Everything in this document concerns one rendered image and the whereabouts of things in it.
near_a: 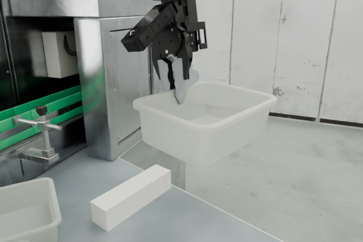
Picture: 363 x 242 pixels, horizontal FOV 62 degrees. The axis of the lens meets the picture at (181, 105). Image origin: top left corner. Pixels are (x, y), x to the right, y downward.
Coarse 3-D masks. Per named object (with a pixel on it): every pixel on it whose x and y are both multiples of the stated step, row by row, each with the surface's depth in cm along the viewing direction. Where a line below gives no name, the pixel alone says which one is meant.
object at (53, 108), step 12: (72, 96) 110; (48, 108) 100; (60, 108) 105; (72, 108) 111; (12, 120) 88; (36, 120) 97; (60, 120) 106; (0, 132) 85; (12, 132) 89; (24, 132) 93; (36, 132) 97; (0, 144) 85; (12, 144) 89
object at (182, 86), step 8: (176, 64) 55; (176, 72) 56; (192, 72) 58; (176, 80) 56; (184, 80) 55; (192, 80) 58; (176, 88) 57; (184, 88) 56; (176, 96) 57; (184, 96) 57
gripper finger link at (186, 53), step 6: (186, 42) 53; (180, 48) 54; (186, 48) 53; (180, 54) 54; (186, 54) 53; (192, 54) 54; (186, 60) 54; (186, 66) 54; (186, 72) 54; (186, 78) 55
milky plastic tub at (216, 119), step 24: (168, 96) 56; (192, 96) 61; (216, 96) 64; (240, 96) 60; (264, 96) 56; (144, 120) 50; (168, 120) 44; (192, 120) 62; (216, 120) 62; (240, 120) 45; (264, 120) 54; (168, 144) 48; (192, 144) 43; (216, 144) 44; (240, 144) 50
